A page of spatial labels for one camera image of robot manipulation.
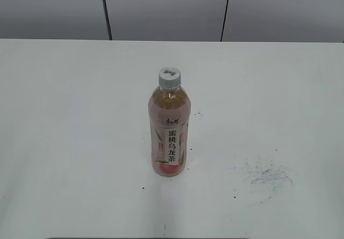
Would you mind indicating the white bottle cap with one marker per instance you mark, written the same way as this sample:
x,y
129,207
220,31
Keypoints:
x,y
169,77

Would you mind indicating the peach oolong tea bottle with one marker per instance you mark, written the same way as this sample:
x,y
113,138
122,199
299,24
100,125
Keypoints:
x,y
169,113

